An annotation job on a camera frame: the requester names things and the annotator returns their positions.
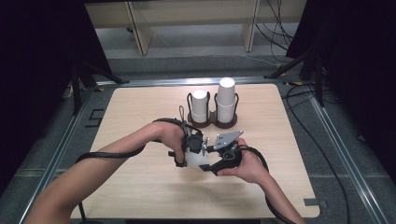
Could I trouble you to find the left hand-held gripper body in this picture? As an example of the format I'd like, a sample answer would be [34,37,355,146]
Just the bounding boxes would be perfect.
[181,124,210,156]

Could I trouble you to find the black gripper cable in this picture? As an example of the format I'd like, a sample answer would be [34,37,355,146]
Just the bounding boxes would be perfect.
[239,145,297,224]
[75,117,190,164]

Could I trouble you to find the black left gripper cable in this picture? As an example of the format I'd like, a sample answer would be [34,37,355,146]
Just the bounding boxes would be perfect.
[75,117,190,164]

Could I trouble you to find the black curtain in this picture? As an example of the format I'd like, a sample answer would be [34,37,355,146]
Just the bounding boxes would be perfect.
[0,0,112,190]
[285,0,396,178]

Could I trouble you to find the person's right hand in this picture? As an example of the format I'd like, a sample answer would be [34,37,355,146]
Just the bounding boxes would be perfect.
[217,137,269,185]

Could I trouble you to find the grey cord loop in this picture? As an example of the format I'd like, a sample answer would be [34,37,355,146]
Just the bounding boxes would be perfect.
[177,105,187,123]

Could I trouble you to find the beige wooden desk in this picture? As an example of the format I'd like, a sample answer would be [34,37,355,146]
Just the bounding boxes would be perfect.
[84,0,307,57]

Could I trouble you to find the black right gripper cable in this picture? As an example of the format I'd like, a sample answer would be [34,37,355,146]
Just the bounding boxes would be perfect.
[239,145,297,224]

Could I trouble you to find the person's left hand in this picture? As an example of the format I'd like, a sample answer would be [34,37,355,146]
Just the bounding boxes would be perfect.
[153,120,188,166]

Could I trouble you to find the metal floor rail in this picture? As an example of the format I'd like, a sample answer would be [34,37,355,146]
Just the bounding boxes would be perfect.
[18,87,96,224]
[95,76,283,88]
[307,92,391,224]

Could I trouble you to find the stack of white paper cups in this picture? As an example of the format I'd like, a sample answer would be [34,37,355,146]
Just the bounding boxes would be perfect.
[216,77,236,124]
[191,89,209,124]

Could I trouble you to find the long black floor cable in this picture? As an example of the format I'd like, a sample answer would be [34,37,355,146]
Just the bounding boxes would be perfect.
[280,83,352,224]

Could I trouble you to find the black table leg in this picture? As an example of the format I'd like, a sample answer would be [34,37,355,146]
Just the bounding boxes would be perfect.
[77,202,106,224]

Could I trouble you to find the black metal stand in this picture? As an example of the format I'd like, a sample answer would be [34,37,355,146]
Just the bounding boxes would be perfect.
[70,58,131,116]
[263,46,325,108]

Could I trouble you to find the white floor cable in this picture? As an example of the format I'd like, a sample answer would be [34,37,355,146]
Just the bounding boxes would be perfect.
[237,54,278,67]

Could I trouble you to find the black wire cup holder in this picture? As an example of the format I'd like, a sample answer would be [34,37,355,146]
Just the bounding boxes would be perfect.
[186,91,240,130]

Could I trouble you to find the single white paper cup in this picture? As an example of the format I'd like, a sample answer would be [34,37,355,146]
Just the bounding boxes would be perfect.
[185,148,210,170]

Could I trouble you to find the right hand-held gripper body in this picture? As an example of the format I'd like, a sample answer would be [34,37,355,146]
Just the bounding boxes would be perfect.
[212,130,245,170]

